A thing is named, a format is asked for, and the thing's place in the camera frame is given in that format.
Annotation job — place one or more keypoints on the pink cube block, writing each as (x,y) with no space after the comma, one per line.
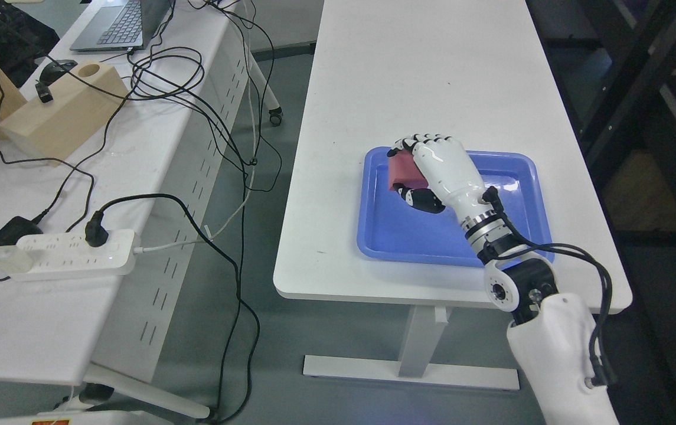
(402,170)

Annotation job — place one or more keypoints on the white desk with tray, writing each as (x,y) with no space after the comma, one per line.
(437,78)

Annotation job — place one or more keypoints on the blue plastic tray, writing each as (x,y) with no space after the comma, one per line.
(389,229)

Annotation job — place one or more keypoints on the black computer mouse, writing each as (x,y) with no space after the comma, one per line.
(55,70)

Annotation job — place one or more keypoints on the white charger adapter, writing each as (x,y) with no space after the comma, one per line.
(14,260)

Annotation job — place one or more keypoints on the wooden box with hole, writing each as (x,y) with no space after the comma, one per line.
(83,101)

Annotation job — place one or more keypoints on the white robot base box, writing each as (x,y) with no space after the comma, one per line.
(142,392)

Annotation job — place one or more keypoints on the white perforated side desk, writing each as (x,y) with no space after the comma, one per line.
(60,332)

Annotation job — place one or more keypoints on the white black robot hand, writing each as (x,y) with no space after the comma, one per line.
(454,181)

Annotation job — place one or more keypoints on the black metal right shelf rack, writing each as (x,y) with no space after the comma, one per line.
(615,65)

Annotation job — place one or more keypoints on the grey laptop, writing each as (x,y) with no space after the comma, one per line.
(122,25)

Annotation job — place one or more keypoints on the black power plug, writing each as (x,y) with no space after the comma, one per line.
(94,233)

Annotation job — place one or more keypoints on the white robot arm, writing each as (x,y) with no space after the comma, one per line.
(553,336)

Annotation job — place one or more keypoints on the white power strip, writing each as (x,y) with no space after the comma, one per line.
(68,256)

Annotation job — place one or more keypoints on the black power adapter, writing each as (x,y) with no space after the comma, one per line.
(18,227)

